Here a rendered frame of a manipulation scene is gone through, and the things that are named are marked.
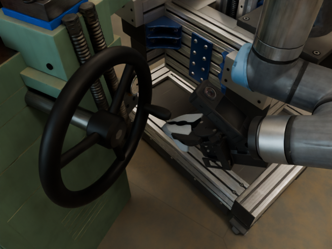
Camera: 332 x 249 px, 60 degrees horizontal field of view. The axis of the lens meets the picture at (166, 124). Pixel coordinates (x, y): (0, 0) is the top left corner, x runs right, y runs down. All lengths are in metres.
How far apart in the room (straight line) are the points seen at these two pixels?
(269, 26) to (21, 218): 0.64
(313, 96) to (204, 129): 0.18
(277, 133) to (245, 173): 0.76
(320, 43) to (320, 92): 0.28
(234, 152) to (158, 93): 0.96
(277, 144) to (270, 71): 0.12
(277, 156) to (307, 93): 0.11
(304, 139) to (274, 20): 0.17
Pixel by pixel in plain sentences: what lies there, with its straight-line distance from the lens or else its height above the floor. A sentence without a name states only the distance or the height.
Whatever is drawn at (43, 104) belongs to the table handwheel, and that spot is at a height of 0.82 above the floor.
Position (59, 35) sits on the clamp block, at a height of 0.95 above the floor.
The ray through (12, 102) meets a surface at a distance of 0.59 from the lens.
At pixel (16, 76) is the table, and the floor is 0.87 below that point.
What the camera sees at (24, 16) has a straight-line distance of 0.52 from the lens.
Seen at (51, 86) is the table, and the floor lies 0.87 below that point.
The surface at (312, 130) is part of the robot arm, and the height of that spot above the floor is 0.90.
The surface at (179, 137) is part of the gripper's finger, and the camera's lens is 0.52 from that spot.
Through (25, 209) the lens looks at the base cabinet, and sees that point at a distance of 0.76.
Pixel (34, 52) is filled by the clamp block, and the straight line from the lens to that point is 0.54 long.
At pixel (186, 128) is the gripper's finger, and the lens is 0.54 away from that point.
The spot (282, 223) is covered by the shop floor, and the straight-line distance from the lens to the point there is 1.38.
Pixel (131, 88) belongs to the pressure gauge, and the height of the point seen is 0.67.
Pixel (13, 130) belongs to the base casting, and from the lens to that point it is 0.62.
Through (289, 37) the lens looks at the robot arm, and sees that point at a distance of 0.46.
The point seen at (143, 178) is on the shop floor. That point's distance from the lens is 1.39.
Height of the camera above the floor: 1.20
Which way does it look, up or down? 50 degrees down
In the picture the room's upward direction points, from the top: straight up
